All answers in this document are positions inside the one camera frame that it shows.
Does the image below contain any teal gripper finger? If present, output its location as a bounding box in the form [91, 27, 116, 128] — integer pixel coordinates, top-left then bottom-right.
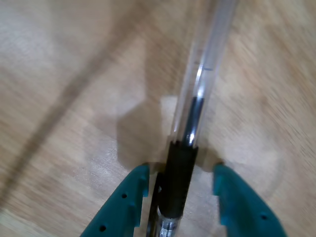
[213, 164, 288, 237]
[80, 164, 151, 237]

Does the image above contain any clear capped black pen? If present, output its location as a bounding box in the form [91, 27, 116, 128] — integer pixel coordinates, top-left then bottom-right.
[146, 0, 241, 237]

